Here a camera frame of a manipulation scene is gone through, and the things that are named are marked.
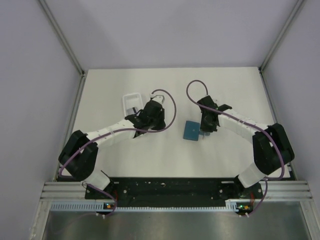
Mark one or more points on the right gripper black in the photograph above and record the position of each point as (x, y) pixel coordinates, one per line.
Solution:
(204, 128)

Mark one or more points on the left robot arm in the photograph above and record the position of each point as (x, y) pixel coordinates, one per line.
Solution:
(83, 166)

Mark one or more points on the white plastic basket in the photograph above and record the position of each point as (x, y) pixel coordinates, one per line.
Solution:
(132, 100)

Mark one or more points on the blue leather card holder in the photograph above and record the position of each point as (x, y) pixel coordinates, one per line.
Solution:
(192, 131)

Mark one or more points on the aluminium frame rail front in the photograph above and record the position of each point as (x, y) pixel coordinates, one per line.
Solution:
(278, 191)

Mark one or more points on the left aluminium corner post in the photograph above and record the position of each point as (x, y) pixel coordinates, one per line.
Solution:
(60, 36)

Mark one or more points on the grey slotted cable duct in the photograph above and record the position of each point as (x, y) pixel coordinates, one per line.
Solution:
(103, 206)

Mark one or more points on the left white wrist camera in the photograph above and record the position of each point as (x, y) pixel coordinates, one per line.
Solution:
(157, 98)

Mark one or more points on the right aluminium corner post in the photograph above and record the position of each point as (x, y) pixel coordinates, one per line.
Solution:
(294, 13)

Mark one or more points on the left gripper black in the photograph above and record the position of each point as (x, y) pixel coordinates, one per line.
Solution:
(161, 114)

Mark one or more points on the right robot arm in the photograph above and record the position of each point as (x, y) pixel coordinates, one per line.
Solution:
(272, 149)

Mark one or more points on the aluminium corner post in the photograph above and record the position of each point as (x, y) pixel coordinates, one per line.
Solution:
(294, 13)
(60, 36)

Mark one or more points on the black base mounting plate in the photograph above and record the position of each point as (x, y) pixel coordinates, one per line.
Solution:
(220, 188)

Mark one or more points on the silver VIP card middle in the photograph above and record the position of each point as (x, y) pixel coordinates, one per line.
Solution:
(131, 111)

